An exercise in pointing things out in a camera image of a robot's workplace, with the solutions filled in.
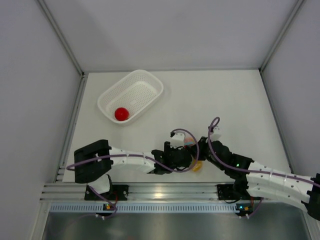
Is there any clear zip top bag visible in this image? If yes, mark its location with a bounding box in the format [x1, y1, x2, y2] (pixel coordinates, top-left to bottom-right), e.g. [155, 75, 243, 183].
[182, 136, 205, 175]

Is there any orange fake food piece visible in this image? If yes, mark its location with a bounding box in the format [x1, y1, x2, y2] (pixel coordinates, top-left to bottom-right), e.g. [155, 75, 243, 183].
[191, 161, 203, 173]

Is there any orange red fake tomato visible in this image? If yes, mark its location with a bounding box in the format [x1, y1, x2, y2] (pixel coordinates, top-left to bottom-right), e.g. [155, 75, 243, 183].
[184, 137, 196, 146]

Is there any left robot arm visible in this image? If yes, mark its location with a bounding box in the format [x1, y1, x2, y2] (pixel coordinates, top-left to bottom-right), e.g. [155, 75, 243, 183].
[67, 139, 196, 200]

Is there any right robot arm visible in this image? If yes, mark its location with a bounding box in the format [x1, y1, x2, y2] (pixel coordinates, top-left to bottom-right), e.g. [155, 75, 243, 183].
[198, 137, 320, 220]

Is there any white perforated plastic basket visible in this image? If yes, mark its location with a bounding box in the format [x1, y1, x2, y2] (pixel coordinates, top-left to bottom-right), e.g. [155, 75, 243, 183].
[97, 69, 164, 126]

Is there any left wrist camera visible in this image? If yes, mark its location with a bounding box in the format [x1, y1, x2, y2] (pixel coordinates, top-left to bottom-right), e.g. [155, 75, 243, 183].
[170, 131, 186, 149]

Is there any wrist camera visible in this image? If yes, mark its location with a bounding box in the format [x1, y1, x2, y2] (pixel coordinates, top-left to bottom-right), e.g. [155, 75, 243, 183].
[170, 131, 186, 149]
[210, 125, 222, 141]

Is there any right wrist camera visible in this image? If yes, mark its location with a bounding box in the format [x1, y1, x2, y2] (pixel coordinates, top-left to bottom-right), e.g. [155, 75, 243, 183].
[210, 125, 222, 141]

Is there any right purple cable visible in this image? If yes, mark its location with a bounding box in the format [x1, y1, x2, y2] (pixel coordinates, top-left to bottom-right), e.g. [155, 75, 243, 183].
[207, 116, 320, 187]

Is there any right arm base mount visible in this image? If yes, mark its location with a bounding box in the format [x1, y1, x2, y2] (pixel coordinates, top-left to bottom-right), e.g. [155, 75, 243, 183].
[216, 184, 251, 201]

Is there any slotted cable duct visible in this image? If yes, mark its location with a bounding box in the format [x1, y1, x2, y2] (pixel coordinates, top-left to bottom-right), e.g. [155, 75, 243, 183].
[50, 202, 249, 214]

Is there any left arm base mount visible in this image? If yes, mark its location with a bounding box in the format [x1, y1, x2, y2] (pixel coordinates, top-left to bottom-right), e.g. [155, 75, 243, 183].
[84, 184, 129, 201]

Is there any aluminium mounting rail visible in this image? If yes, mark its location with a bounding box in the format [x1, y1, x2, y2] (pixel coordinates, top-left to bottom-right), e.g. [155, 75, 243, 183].
[39, 164, 313, 202]

